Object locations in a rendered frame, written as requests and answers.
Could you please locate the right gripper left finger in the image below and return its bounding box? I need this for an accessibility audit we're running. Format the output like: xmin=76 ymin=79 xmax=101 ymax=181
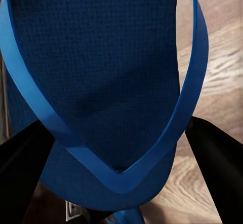
xmin=0 ymin=120 xmax=55 ymax=224

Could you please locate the sandal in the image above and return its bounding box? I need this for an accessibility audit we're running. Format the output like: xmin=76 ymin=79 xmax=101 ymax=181
xmin=106 ymin=207 xmax=145 ymax=224
xmin=0 ymin=0 xmax=209 ymax=211

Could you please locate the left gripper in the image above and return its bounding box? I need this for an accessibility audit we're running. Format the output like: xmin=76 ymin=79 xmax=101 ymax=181
xmin=63 ymin=206 xmax=114 ymax=224

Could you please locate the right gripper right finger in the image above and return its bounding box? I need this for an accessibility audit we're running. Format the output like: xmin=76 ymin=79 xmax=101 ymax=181
xmin=185 ymin=116 xmax=243 ymax=224

